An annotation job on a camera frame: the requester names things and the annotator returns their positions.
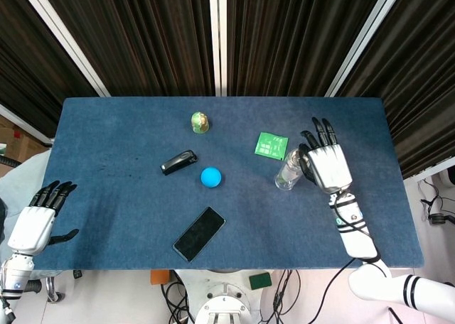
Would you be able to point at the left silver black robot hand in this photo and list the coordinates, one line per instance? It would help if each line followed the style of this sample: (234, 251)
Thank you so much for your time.
(30, 228)

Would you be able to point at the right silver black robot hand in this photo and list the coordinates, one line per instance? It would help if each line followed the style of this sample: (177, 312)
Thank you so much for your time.
(328, 164)

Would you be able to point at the silver round bottle lid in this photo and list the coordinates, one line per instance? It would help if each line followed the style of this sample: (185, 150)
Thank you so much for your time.
(294, 156)

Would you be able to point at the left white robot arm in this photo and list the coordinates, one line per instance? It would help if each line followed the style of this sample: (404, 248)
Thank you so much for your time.
(16, 272)

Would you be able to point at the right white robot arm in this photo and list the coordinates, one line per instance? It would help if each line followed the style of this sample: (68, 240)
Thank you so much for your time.
(359, 242)

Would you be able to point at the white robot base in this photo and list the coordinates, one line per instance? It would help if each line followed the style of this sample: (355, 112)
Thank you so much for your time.
(222, 299)

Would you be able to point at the clear glass jar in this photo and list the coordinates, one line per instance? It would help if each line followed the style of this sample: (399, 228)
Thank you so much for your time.
(286, 178)

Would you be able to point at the green foil packet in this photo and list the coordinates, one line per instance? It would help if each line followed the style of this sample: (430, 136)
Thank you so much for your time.
(270, 146)

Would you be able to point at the metal caster wheel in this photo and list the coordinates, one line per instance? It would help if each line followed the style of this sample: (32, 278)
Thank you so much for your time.
(56, 295)

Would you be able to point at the cardboard box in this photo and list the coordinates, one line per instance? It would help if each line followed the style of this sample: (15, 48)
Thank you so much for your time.
(17, 139)

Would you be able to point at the blue table cloth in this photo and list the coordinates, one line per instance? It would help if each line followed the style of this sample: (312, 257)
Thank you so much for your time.
(124, 196)

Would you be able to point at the blue ball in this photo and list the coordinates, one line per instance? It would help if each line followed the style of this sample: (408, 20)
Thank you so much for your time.
(211, 177)

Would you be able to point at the green yellow dome toy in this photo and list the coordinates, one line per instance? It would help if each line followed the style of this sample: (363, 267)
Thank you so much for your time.
(199, 122)

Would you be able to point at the green block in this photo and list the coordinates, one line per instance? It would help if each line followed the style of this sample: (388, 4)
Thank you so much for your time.
(260, 281)

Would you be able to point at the orange block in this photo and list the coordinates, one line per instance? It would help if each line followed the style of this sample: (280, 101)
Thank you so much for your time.
(160, 277)

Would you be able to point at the black smartphone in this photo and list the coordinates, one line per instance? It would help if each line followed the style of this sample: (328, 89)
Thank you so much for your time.
(199, 234)

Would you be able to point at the black stapler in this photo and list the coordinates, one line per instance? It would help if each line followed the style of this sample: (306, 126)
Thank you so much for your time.
(177, 162)

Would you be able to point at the dark pleated curtain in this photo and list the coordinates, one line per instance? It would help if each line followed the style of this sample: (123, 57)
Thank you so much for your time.
(149, 36)

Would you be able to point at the slanted white frame post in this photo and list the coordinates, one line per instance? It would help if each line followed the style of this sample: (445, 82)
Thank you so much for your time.
(366, 40)
(67, 43)

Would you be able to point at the upright white frame post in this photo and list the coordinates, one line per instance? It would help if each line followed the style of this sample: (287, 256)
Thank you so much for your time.
(218, 40)

